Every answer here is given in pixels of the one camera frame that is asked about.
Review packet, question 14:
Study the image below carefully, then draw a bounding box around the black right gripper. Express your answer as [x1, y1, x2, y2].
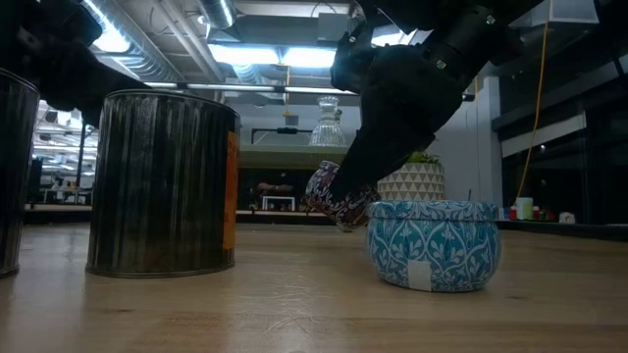
[329, 24, 472, 202]

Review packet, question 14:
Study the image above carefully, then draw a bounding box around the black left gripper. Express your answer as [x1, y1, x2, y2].
[0, 4, 148, 127]

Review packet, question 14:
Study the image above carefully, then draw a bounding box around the clear glass candlestick holder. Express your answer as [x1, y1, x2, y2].
[308, 95, 347, 147]

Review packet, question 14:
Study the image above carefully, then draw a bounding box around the purple red patterned candle tin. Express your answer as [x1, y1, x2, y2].
[303, 160, 382, 232]

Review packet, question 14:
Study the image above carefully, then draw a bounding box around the blue white patterned candle tin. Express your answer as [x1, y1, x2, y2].
[366, 199, 502, 294]

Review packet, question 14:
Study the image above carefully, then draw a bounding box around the tall metal can orange label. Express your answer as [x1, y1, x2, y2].
[0, 68, 40, 279]
[85, 88, 241, 279]

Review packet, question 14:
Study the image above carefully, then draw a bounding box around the succulent in white patterned pot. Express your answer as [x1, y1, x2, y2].
[376, 150, 445, 202]

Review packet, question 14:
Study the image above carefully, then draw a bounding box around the pale green perforated metal shelf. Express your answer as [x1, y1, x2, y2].
[238, 143, 362, 172]

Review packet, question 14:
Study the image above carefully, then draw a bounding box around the small white stand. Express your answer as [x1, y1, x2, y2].
[261, 194, 296, 212]

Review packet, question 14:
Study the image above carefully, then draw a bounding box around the long black linear ceiling lamp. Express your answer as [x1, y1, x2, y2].
[141, 80, 359, 97]

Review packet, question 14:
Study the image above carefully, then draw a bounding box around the bright ceiling light panel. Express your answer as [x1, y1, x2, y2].
[208, 42, 340, 69]

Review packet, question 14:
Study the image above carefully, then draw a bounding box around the white pale green cup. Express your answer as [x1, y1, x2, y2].
[514, 196, 535, 222]

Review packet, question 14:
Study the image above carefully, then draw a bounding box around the white ceiling box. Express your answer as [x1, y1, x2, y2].
[509, 0, 602, 28]

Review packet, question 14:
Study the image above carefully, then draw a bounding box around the black background rig frame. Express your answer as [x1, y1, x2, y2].
[250, 126, 313, 146]

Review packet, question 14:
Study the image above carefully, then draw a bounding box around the silver round ventilation duct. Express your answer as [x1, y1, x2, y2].
[195, 0, 236, 29]

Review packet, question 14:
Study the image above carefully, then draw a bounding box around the black aluminium table frame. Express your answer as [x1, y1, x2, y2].
[22, 208, 628, 242]

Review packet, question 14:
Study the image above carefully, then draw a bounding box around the yellow cable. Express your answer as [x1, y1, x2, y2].
[517, 0, 551, 200]

